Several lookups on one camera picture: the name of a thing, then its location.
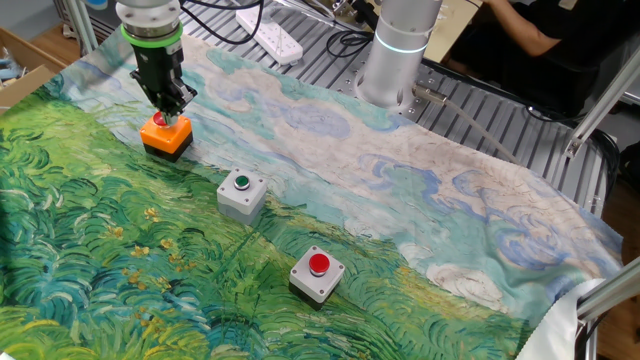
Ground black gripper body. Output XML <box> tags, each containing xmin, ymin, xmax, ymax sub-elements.
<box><xmin>133</xmin><ymin>45</ymin><xmax>185</xmax><ymax>104</ymax></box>

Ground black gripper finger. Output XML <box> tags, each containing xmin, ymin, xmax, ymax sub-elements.
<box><xmin>167</xmin><ymin>84</ymin><xmax>199</xmax><ymax>126</ymax></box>
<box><xmin>129</xmin><ymin>69</ymin><xmax>170</xmax><ymax>126</ymax></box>

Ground orange box red button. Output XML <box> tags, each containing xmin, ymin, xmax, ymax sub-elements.
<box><xmin>139</xmin><ymin>112</ymin><xmax>194</xmax><ymax>164</ymax></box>

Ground grey box green button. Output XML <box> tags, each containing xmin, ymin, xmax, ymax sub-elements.
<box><xmin>216</xmin><ymin>167</ymin><xmax>269</xmax><ymax>226</ymax></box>

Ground white black box red button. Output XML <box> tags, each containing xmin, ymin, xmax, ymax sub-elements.
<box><xmin>288</xmin><ymin>244</ymin><xmax>347</xmax><ymax>311</ymax></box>

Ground white power strip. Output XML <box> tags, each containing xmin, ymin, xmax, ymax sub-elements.
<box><xmin>234</xmin><ymin>4</ymin><xmax>305</xmax><ymax>66</ymax></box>

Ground brown cardboard box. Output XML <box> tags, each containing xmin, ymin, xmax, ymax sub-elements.
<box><xmin>0</xmin><ymin>27</ymin><xmax>69</xmax><ymax>115</ymax></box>

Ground green blue painting cloth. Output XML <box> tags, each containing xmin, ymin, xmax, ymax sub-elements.
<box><xmin>0</xmin><ymin>0</ymin><xmax>626</xmax><ymax>360</ymax></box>

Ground tan cardboard sheet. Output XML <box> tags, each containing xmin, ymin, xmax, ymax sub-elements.
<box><xmin>424</xmin><ymin>0</ymin><xmax>485</xmax><ymax>64</ymax></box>

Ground person in black shirt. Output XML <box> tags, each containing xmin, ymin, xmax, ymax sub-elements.
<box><xmin>444</xmin><ymin>0</ymin><xmax>640</xmax><ymax>121</ymax></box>

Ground white satin cloth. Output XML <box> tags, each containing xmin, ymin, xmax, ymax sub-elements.
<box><xmin>514</xmin><ymin>277</ymin><xmax>609</xmax><ymax>360</ymax></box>

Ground aluminium frame post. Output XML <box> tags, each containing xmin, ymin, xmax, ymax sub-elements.
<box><xmin>574</xmin><ymin>259</ymin><xmax>640</xmax><ymax>360</ymax></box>
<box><xmin>563</xmin><ymin>54</ymin><xmax>640</xmax><ymax>159</ymax></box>
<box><xmin>63</xmin><ymin>0</ymin><xmax>100</xmax><ymax>55</ymax></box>

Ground black coiled cable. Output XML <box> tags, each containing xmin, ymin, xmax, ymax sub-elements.
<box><xmin>324</xmin><ymin>28</ymin><xmax>375</xmax><ymax>60</ymax></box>

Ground black table edge cables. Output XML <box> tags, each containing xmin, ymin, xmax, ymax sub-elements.
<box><xmin>524</xmin><ymin>104</ymin><xmax>624</xmax><ymax>201</ymax></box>

